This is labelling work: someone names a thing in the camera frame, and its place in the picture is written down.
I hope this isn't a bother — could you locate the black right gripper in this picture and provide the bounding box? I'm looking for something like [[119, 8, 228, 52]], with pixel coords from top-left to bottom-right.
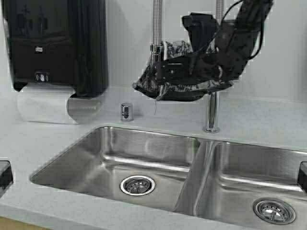
[[153, 21, 258, 83]]

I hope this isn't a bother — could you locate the grey floral patterned cloth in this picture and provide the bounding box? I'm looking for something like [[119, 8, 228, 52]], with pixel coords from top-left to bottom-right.
[[132, 40, 234, 102]]

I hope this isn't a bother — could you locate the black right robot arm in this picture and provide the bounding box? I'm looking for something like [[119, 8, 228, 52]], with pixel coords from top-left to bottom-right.
[[153, 0, 273, 85]]

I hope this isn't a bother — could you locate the robot base right corner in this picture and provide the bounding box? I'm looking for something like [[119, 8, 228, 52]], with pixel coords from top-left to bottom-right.
[[297, 161, 307, 192]]

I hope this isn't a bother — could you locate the robot base left corner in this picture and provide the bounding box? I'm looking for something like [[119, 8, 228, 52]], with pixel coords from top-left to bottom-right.
[[0, 161, 13, 197]]

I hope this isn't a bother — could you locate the chrome spring kitchen faucet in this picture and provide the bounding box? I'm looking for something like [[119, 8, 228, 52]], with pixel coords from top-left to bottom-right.
[[149, 0, 224, 133]]

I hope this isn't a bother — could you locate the small chrome sink button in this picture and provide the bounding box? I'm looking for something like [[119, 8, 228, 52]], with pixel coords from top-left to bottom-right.
[[120, 103, 133, 122]]

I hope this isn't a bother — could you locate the black paper towel dispenser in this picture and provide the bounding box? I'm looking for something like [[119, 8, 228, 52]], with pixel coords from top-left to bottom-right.
[[1, 0, 108, 98]]

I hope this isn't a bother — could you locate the paper towel sheet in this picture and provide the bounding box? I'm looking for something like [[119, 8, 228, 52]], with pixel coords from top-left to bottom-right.
[[17, 83, 76, 124]]

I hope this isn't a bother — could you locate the stainless steel double sink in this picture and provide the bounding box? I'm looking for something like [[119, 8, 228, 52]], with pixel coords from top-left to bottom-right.
[[30, 126, 307, 230]]

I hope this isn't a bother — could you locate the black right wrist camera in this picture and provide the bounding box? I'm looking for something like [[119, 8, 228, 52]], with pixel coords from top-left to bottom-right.
[[181, 12, 218, 52]]

